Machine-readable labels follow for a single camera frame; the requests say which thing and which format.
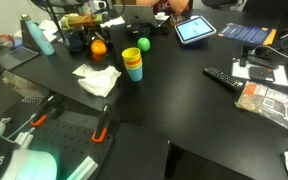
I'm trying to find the wooden camera mount block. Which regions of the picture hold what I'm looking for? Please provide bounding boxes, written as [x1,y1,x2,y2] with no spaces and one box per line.
[66,13,105,29]

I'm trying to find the aluminium extrusion bar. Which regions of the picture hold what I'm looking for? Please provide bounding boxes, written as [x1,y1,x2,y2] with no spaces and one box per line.
[65,155,100,180]

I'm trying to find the person torso in red shirt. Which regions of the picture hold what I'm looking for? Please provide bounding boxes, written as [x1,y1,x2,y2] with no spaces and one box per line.
[135,0,194,15]

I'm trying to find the person left forearm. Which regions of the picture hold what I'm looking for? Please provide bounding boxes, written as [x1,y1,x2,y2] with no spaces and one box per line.
[168,0,190,14]

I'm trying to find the black bowl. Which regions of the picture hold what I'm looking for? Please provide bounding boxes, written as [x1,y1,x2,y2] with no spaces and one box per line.
[82,41,117,65]

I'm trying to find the yellow green snack bag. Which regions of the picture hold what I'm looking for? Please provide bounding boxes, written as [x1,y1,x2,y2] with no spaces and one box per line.
[59,13,82,32]

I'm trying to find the green toy fruit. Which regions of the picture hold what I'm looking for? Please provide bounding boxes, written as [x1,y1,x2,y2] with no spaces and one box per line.
[136,36,151,52]

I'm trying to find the dark blue cloth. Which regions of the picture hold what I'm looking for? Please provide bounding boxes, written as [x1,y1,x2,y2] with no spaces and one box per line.
[63,30,89,54]

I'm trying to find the red white packet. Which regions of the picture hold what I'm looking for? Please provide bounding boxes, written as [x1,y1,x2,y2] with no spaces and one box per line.
[0,33,16,48]

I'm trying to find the white paper napkin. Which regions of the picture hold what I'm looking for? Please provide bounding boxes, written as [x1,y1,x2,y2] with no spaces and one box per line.
[38,19,64,35]

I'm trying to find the silver laptop with logo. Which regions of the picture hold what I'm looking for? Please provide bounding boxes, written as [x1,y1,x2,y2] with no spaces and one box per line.
[113,4,171,28]

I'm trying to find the white crumpled cloth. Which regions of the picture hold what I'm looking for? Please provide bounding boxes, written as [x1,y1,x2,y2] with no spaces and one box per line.
[71,63,122,98]

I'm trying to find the yellow plastic cup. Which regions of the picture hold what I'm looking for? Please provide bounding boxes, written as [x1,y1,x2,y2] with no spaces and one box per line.
[121,46,142,62]

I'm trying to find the black elongated device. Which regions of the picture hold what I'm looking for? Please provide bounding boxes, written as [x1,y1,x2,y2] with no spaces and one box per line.
[246,54,280,70]

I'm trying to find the lime plastic cup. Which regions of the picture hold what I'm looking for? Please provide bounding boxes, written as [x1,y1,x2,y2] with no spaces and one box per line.
[125,62,143,71]

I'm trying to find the black clamp with orange handle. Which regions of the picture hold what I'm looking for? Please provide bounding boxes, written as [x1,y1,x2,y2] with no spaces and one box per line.
[90,103,114,145]
[29,92,64,128]

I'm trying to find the white tablet with lit screen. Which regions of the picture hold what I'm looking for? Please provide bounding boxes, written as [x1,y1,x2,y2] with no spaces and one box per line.
[174,15,218,45]

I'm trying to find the grey open laptop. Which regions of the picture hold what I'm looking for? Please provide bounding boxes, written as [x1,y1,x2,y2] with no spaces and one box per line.
[0,19,40,71]

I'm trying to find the clear plastic bag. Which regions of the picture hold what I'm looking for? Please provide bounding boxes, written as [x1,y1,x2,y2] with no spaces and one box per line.
[1,70,50,100]

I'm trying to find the teal water bottle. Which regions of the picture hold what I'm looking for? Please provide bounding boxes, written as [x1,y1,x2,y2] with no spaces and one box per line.
[20,13,56,57]

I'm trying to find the black office chair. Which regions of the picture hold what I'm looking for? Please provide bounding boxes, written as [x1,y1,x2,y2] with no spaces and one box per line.
[201,0,246,11]

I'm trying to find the small glass jar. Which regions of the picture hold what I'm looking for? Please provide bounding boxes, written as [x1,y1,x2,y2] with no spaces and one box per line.
[169,13,185,27]

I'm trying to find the white paper sheet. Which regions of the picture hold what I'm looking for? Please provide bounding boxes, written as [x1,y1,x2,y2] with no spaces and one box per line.
[230,57,288,88]

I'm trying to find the orange plastic cup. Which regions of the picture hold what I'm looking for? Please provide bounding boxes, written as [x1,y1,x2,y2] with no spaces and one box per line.
[124,57,143,67]

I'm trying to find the orange toy fruit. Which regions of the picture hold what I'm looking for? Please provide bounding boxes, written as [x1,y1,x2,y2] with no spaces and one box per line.
[90,39,108,56]

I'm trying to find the thin white cable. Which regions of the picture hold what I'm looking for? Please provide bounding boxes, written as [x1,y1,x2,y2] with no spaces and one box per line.
[254,44,288,67]

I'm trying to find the blue plastic cup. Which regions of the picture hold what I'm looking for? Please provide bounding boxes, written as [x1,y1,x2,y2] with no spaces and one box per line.
[126,65,144,83]

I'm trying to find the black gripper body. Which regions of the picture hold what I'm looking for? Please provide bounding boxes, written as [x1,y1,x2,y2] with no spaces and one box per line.
[78,25,108,40]

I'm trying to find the small black remote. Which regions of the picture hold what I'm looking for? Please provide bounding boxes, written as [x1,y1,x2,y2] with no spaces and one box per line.
[248,65,276,83]

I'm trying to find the blue booklet with yellow edge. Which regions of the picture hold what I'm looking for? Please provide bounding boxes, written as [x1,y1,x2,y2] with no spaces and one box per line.
[217,22,278,46]

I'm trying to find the black perforated mounting board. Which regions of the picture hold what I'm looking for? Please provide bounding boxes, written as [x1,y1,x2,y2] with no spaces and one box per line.
[3,115,116,180]

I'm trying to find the long black TV remote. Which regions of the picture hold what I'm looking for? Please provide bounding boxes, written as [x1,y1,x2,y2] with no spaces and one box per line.
[202,65,245,92]

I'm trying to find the black pouch with label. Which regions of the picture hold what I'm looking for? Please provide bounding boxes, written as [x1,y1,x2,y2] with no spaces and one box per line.
[127,22,169,38]

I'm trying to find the clear plastic snack packet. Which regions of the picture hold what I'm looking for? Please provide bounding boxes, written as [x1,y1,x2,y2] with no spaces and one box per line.
[234,80,288,138]

